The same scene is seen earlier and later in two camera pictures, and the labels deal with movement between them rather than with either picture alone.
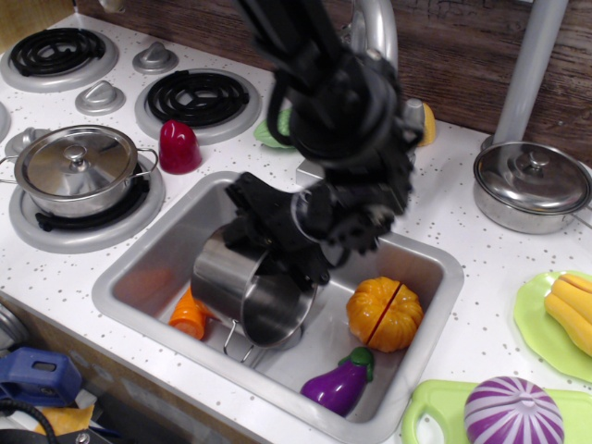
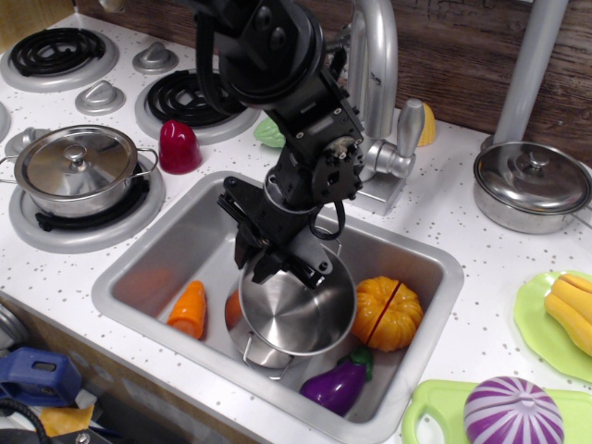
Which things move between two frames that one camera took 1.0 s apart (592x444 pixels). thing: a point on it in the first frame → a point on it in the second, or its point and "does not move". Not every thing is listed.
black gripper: [264, 220] does not move
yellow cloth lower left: [66, 420] does not move
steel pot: [271, 304] → [284, 317]
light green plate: [548, 337] does not move
